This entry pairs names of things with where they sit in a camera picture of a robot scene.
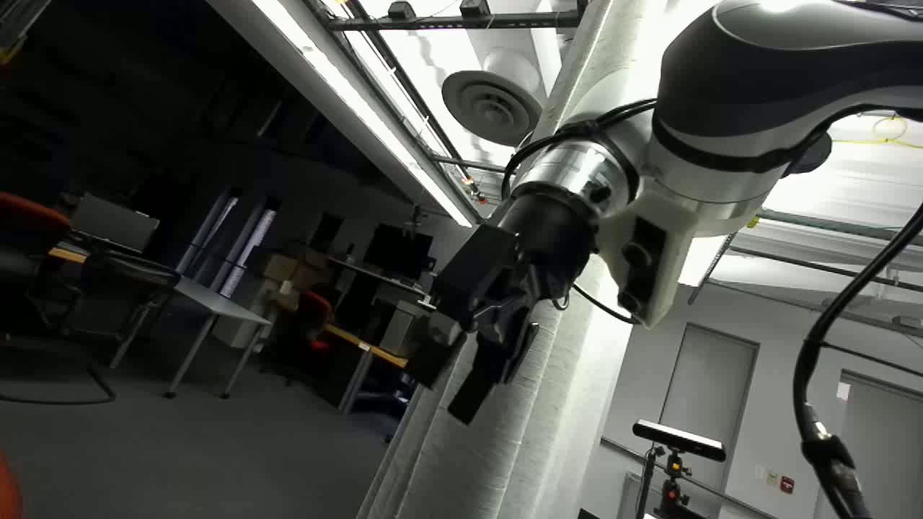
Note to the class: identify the grey door with paper sign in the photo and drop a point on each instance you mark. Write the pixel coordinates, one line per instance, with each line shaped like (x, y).
(883, 451)

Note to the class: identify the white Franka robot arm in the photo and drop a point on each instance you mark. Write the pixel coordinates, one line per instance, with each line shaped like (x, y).
(769, 88)

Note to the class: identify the grey woven curtain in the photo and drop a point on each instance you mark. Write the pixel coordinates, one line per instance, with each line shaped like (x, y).
(519, 451)

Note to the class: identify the dark desk wood edge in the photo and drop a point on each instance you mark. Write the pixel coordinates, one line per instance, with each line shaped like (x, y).
(124, 268)

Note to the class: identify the metal ceiling truss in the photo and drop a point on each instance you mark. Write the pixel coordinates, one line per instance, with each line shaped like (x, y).
(451, 17)

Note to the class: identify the large black monitor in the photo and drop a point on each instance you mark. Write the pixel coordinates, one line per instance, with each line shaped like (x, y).
(394, 250)

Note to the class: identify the grey computer case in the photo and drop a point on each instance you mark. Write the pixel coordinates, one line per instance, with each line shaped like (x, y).
(405, 327)

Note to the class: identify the small black monitor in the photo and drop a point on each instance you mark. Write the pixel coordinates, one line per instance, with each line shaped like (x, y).
(323, 230)

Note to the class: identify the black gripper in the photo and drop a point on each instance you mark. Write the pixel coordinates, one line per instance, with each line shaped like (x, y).
(544, 235)

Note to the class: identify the grey folding table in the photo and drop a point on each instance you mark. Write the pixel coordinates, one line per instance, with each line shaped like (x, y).
(216, 304)

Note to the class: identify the stacked cardboard boxes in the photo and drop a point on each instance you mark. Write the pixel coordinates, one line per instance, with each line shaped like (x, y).
(290, 275)

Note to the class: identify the orange red object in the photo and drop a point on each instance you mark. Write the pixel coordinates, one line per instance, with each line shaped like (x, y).
(7, 491)

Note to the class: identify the black camera stand red knobs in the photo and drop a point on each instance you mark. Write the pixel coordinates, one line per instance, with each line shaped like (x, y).
(672, 491)

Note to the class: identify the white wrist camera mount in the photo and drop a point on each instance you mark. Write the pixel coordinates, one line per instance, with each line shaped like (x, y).
(649, 263)

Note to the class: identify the grey box on desk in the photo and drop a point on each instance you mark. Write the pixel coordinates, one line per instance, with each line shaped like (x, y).
(117, 222)

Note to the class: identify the black stereo camera bar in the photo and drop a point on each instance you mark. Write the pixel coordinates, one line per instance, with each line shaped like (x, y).
(679, 438)

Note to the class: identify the round ceiling air vent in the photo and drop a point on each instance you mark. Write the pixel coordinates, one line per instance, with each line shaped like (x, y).
(492, 101)

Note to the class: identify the red black swivel chair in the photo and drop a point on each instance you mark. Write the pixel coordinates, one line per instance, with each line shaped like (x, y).
(312, 317)

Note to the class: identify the red office chair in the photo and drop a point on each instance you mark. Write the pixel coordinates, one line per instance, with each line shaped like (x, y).
(29, 217)

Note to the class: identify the tall window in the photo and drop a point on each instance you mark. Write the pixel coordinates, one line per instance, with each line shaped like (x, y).
(231, 246)

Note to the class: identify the long ceiling light strip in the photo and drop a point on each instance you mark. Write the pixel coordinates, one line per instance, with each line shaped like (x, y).
(335, 88)

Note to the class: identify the wood top desk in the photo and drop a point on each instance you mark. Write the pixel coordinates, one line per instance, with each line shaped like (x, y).
(371, 348)

